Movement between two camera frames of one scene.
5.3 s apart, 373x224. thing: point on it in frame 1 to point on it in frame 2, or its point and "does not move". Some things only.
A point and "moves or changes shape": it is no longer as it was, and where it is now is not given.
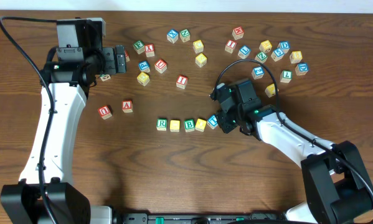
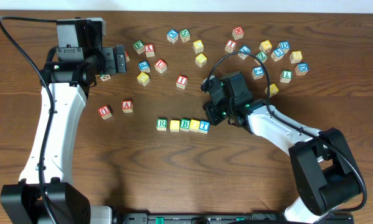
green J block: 105,77 does not move
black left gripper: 119,59 does not move
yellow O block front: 175,126 does not move
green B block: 189,126 moves or changes shape
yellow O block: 200,125 to 194,126
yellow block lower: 200,60 does not move
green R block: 161,124 does not move
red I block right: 230,46 does not move
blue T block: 212,122 moves or changes shape
